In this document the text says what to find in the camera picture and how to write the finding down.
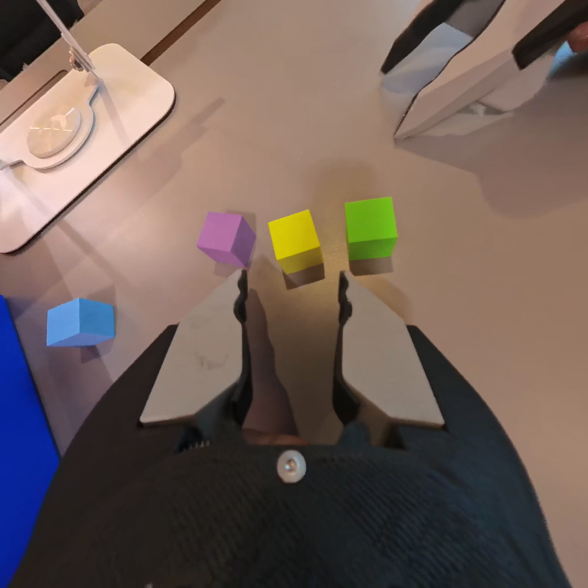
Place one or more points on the purple foam cube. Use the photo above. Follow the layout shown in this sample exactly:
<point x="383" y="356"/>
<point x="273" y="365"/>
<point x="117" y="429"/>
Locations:
<point x="225" y="239"/>

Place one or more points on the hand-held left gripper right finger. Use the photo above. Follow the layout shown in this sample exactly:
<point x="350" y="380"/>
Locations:
<point x="386" y="372"/>

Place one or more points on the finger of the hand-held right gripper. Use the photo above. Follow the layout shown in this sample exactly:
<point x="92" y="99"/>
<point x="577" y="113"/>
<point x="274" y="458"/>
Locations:
<point x="487" y="69"/>
<point x="422" y="50"/>

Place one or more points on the yellow foam cube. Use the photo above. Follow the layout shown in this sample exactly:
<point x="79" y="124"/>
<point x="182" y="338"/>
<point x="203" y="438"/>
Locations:
<point x="294" y="234"/>

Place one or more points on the blue foam cube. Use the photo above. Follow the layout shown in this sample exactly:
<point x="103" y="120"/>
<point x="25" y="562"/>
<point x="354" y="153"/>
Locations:
<point x="80" y="321"/>

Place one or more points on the dark bulky object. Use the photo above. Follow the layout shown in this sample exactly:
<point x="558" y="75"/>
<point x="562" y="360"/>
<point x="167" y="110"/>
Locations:
<point x="23" y="32"/>

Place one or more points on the green foam cube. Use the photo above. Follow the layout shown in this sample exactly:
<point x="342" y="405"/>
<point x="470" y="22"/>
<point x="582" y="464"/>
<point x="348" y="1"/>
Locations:
<point x="370" y="225"/>

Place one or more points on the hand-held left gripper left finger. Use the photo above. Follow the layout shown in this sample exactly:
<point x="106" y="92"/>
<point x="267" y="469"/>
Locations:
<point x="197" y="363"/>

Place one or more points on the blue plastic bin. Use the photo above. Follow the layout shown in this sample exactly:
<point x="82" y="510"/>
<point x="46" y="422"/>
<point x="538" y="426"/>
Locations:
<point x="20" y="436"/>

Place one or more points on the person's right hand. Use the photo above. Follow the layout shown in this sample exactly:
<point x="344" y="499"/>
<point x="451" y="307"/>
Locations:
<point x="581" y="39"/>

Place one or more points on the white document stand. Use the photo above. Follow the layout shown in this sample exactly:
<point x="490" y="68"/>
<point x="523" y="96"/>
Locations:
<point x="128" y="96"/>

